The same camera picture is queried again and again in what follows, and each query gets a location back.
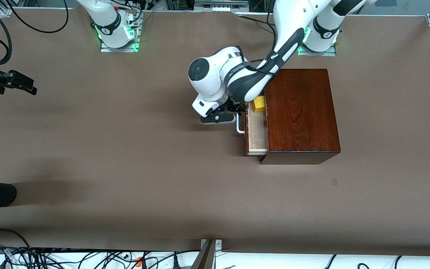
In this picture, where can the dark metal post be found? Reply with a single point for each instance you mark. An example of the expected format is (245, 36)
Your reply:
(204, 259)

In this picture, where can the silver metal bracket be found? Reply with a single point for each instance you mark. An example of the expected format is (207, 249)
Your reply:
(218, 244)

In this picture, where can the yellow wooden block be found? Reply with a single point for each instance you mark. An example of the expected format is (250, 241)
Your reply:
(259, 104)

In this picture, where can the orange connector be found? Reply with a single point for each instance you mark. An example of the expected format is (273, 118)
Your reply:
(139, 261)

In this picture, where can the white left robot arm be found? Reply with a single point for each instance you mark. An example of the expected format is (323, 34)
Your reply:
(293, 15)

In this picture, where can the light wood drawer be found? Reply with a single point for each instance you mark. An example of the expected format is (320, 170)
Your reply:
(256, 130)

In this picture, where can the white power strip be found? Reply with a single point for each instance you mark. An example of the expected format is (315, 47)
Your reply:
(220, 7)

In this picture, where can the dark brown wooden cabinet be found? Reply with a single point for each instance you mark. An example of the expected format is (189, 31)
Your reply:
(301, 112)

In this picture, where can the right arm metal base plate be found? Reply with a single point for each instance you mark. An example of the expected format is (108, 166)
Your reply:
(106, 49)

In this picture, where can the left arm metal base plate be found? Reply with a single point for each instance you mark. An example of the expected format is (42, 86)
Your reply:
(319, 54)

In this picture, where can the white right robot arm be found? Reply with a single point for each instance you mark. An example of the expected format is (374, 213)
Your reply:
(106, 18)

